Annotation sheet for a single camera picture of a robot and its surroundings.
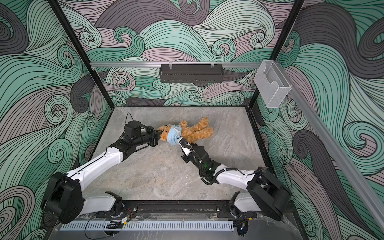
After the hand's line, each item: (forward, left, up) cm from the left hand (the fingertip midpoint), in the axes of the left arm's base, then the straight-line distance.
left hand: (166, 128), depth 79 cm
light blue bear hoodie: (-3, -4, 0) cm, 5 cm away
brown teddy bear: (+3, -19, -4) cm, 19 cm away
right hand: (-5, -9, -7) cm, 12 cm away
